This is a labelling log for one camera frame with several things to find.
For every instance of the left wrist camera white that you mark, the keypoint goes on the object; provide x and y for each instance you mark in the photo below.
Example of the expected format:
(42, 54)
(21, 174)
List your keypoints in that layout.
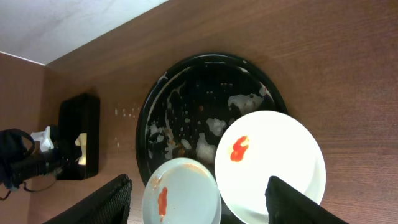
(44, 138)

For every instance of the black rectangular tray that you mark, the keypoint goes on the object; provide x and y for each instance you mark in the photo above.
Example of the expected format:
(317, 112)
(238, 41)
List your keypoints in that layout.
(81, 114)

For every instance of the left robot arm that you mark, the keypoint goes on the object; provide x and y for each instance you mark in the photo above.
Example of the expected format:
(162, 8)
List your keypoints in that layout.
(24, 156)

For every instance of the yellow sponge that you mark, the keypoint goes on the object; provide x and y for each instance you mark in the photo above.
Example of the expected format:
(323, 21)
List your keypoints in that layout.
(81, 142)

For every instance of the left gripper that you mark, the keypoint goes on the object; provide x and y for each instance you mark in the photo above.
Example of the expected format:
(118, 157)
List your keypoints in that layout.
(62, 161)

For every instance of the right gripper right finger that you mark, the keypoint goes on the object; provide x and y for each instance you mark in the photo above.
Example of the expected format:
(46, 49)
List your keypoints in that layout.
(286, 205)

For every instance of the light blue plate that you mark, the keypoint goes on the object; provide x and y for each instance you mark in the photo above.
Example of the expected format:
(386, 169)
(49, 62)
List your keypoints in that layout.
(182, 191)

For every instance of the white plate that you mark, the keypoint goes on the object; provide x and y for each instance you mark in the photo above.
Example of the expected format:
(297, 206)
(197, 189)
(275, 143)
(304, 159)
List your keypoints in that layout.
(257, 146)

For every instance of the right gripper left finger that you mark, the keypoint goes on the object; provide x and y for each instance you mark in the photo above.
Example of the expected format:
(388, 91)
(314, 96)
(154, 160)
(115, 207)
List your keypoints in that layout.
(109, 204)

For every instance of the black round tray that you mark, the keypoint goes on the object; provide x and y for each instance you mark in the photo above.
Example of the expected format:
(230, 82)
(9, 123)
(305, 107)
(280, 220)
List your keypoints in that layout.
(192, 104)

